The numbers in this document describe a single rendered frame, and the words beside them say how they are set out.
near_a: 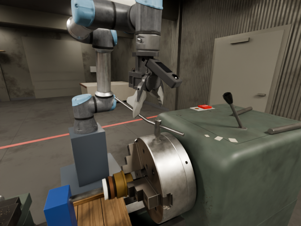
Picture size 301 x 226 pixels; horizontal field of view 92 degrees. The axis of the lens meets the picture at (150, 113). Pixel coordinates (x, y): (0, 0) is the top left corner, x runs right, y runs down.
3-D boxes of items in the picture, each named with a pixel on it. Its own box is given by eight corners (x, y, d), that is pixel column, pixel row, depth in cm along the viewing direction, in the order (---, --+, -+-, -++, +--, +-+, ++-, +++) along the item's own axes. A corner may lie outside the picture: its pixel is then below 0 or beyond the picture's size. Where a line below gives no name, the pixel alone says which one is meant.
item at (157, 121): (160, 147, 54) (162, 119, 50) (156, 149, 53) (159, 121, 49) (156, 145, 56) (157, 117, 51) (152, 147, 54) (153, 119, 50)
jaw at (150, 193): (154, 172, 55) (170, 191, 44) (155, 184, 56) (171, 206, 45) (126, 181, 51) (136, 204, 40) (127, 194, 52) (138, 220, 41)
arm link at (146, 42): (165, 36, 44) (148, 33, 38) (164, 53, 46) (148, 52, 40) (146, 37, 48) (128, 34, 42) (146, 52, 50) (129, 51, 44)
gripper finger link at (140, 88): (139, 104, 47) (150, 80, 48) (143, 105, 46) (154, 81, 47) (131, 98, 43) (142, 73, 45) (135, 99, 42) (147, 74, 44)
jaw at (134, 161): (147, 167, 62) (141, 140, 66) (151, 166, 57) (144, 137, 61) (122, 174, 57) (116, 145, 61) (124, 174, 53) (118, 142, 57)
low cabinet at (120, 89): (136, 101, 709) (135, 83, 685) (88, 106, 595) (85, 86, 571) (122, 95, 853) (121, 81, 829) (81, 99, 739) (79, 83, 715)
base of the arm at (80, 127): (72, 128, 100) (70, 114, 97) (95, 123, 107) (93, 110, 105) (75, 136, 88) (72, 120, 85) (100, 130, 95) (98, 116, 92)
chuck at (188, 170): (154, 171, 81) (157, 120, 69) (189, 229, 55) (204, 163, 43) (148, 172, 80) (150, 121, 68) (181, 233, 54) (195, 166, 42)
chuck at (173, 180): (148, 172, 80) (150, 121, 68) (181, 233, 54) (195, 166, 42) (132, 177, 77) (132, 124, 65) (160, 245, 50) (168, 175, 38)
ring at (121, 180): (127, 163, 58) (104, 169, 54) (135, 178, 50) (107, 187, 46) (129, 182, 61) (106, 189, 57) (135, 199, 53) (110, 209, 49)
